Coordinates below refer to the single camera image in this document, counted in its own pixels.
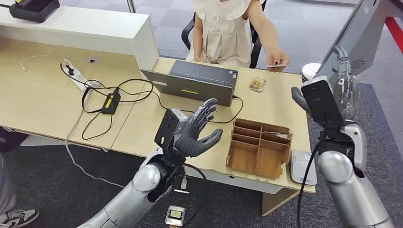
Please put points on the grey laptop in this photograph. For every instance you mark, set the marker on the grey laptop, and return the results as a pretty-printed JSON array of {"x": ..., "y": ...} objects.
[{"x": 195, "y": 83}]

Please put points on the metal pole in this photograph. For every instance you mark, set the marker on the metal pole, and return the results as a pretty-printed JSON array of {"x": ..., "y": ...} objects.
[{"x": 131, "y": 5}]

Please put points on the white counter shelf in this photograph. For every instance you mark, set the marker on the white counter shelf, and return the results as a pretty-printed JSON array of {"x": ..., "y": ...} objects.
[{"x": 78, "y": 25}]

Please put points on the person's left forearm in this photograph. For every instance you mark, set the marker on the person's left forearm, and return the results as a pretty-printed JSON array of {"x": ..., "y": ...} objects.
[{"x": 267, "y": 37}]

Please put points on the wooden divided organizer box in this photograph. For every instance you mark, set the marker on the wooden divided organizer box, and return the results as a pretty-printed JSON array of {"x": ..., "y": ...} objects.
[{"x": 245, "y": 157}]

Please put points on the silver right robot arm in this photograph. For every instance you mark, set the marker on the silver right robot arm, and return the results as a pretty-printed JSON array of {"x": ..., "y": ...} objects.
[{"x": 355, "y": 201}]

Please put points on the white power strip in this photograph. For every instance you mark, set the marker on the white power strip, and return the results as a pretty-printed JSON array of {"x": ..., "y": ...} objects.
[{"x": 78, "y": 77}]

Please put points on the white room key card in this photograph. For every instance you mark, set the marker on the white room key card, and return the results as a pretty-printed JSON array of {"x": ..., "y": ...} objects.
[{"x": 281, "y": 136}]

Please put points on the white round bin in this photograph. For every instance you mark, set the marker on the white round bin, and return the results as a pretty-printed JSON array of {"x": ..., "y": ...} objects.
[{"x": 310, "y": 70}]

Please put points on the black office chair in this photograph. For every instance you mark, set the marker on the black office chair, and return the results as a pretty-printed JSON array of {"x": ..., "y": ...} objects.
[{"x": 187, "y": 33}]

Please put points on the bystander's grey trouser leg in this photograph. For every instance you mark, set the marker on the bystander's grey trouser leg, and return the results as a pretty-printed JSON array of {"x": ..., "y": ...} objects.
[{"x": 6, "y": 188}]

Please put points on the person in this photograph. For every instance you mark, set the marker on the person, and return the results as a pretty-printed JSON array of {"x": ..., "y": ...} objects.
[{"x": 223, "y": 34}]

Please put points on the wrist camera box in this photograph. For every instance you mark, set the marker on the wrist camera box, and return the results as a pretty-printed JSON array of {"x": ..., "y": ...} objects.
[
  {"x": 167, "y": 129},
  {"x": 321, "y": 100}
]

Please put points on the black desktop device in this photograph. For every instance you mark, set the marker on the black desktop device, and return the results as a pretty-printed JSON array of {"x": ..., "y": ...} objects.
[{"x": 34, "y": 11}]

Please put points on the grey white sneaker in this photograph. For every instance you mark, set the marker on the grey white sneaker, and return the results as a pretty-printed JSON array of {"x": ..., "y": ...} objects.
[{"x": 19, "y": 218}]

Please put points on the white card reader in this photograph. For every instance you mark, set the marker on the white card reader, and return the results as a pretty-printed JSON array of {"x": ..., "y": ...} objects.
[{"x": 297, "y": 166}]

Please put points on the small silver device yellow label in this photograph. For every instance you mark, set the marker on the small silver device yellow label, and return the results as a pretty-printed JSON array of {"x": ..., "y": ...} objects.
[{"x": 175, "y": 215}]

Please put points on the white ID card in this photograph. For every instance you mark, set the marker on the white ID card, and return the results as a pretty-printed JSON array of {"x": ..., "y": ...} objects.
[{"x": 277, "y": 66}]

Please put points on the black power adapter yellow label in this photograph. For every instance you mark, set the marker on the black power adapter yellow label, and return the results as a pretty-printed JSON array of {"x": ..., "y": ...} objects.
[{"x": 110, "y": 104}]

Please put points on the person's right forearm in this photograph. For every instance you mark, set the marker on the person's right forearm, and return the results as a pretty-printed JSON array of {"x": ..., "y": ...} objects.
[{"x": 197, "y": 44}]

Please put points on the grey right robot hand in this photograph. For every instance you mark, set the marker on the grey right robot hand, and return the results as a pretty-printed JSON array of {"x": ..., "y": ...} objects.
[{"x": 348, "y": 94}]

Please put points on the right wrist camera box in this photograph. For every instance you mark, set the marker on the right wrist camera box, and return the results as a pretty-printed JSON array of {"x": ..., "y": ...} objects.
[{"x": 321, "y": 100}]

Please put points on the small white bar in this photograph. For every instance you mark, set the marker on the small white bar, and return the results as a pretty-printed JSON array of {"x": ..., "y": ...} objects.
[{"x": 182, "y": 191}]

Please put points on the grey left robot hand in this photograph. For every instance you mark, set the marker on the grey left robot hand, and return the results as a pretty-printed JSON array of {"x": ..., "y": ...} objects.
[{"x": 192, "y": 141}]

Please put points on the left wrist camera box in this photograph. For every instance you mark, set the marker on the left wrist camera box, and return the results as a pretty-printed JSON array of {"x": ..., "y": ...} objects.
[{"x": 167, "y": 129}]

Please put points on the person's left hand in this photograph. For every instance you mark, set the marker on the person's left hand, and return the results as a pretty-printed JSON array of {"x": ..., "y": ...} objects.
[{"x": 277, "y": 59}]

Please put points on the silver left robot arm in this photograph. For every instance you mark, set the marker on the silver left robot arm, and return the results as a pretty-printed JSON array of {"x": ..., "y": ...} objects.
[{"x": 138, "y": 195}]

